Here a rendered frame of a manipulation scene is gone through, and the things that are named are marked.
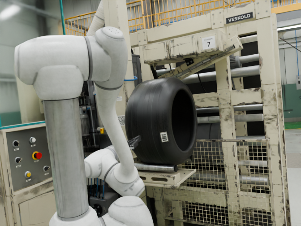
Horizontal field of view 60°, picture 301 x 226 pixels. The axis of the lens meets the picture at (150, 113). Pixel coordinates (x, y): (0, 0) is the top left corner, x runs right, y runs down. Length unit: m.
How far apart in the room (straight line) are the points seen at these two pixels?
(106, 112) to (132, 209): 0.35
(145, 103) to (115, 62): 0.81
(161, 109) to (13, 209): 0.99
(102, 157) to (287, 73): 10.18
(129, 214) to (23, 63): 0.57
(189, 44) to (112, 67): 1.20
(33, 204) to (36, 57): 1.17
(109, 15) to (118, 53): 1.24
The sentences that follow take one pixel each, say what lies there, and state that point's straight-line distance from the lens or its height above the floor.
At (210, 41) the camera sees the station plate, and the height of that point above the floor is 1.70.
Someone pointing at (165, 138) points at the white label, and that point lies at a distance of 1.54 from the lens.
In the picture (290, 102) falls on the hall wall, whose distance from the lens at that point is 10.97.
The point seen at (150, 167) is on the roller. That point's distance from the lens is 1.77.
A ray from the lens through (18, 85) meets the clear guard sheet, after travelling 1.73.
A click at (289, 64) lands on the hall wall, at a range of 11.06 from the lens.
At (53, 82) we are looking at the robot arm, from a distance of 0.76.
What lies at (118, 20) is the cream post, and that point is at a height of 1.93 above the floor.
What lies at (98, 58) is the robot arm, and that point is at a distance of 0.77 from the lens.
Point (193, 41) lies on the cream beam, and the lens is 1.94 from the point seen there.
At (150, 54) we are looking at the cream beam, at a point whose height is 1.70.
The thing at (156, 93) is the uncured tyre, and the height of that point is 1.39.
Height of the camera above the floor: 1.35
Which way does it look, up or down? 3 degrees down
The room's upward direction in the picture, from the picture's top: 6 degrees counter-clockwise
